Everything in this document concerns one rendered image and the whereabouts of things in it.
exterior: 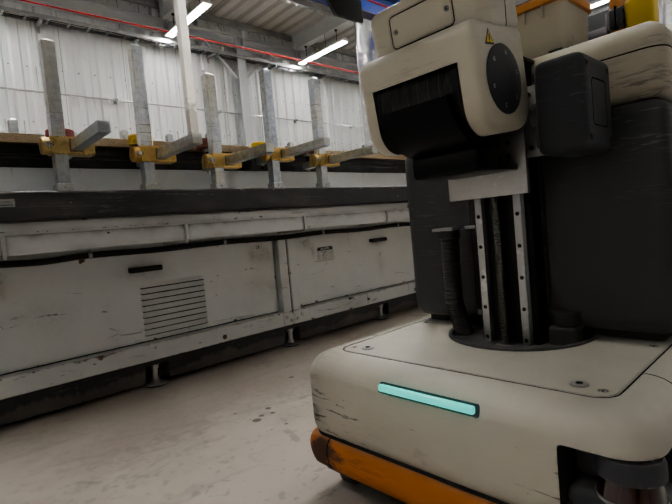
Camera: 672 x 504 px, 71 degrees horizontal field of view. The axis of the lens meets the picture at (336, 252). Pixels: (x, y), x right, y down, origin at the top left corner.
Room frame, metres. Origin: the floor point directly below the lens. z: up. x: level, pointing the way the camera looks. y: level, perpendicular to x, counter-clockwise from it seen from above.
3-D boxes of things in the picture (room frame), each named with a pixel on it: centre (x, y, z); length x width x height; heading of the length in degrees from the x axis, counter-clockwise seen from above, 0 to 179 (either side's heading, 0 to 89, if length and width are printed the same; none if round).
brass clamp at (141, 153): (1.57, 0.57, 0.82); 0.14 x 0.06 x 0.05; 132
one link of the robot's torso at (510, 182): (0.79, -0.28, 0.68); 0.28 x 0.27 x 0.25; 43
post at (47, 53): (1.39, 0.77, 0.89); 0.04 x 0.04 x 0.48; 42
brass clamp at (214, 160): (1.74, 0.38, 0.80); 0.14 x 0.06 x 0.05; 132
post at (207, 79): (1.72, 0.40, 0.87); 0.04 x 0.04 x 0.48; 42
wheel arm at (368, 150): (2.04, -0.04, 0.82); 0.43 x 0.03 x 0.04; 42
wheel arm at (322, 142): (1.87, 0.14, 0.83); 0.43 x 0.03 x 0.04; 42
